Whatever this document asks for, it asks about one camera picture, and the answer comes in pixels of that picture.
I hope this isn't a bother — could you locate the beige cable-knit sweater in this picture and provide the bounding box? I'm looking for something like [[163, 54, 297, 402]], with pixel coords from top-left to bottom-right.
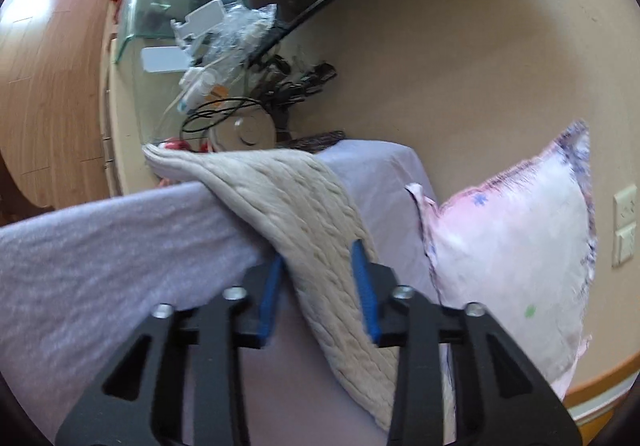
[[142, 143, 457, 442]]

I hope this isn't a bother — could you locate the wooden headboard with panels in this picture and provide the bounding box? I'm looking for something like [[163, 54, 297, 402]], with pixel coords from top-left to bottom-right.
[[564, 353, 639, 445]]

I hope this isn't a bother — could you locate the pink tree-print pillow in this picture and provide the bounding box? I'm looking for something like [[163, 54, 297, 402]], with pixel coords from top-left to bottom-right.
[[406, 121, 597, 397]]

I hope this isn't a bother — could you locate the white round device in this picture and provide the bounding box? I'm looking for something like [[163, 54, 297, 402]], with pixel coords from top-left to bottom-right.
[[208, 107, 277, 151]]

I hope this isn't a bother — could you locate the clear plastic wrap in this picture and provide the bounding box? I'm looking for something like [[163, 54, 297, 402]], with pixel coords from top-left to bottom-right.
[[201, 1, 278, 75]]

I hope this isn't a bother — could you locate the glass-top side desk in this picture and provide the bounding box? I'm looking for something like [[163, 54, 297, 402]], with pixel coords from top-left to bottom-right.
[[100, 0, 250, 196]]

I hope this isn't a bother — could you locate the wall power outlet panel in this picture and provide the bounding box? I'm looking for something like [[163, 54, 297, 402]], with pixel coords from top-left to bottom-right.
[[612, 184, 637, 267]]

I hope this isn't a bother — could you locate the black cable bundle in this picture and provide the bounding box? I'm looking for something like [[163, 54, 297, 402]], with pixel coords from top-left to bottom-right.
[[179, 53, 339, 142]]

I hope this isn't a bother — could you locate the white plastic bracket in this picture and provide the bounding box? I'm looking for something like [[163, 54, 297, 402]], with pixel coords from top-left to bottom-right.
[[141, 0, 226, 74]]

